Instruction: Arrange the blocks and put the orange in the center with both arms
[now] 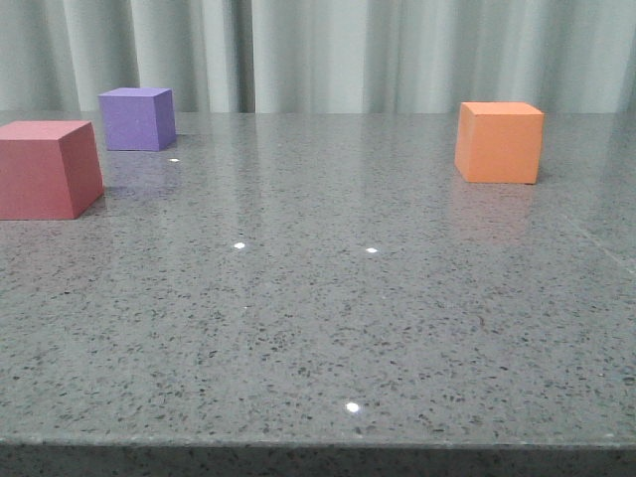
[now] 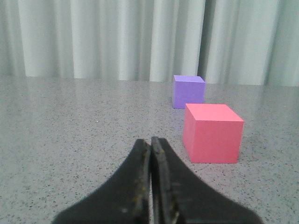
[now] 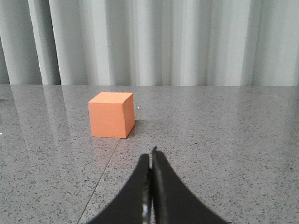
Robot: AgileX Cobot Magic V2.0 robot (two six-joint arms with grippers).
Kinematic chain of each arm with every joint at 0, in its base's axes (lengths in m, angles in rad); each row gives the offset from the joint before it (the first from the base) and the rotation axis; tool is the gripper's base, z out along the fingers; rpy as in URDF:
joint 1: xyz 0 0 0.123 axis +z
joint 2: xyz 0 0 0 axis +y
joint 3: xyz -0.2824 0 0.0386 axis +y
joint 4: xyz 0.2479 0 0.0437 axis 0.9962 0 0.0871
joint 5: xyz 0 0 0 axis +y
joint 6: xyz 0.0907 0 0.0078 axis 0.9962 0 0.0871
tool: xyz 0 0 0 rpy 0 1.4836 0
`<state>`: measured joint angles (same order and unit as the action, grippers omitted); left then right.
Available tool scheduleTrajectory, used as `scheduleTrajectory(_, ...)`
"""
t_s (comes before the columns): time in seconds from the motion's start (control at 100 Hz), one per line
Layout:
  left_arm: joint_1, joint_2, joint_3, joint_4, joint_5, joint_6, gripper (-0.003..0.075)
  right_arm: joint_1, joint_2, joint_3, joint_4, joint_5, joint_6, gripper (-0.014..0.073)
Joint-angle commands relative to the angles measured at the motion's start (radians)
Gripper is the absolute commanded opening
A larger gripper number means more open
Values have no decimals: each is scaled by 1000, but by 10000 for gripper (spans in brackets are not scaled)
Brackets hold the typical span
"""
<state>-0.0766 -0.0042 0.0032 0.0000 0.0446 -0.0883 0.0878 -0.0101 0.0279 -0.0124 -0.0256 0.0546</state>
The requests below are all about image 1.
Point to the orange foam cube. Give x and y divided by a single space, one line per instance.
499 142

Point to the purple foam cube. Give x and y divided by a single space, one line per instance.
138 118

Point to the red foam cube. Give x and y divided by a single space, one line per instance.
49 169

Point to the pale green curtain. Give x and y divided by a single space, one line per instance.
321 56

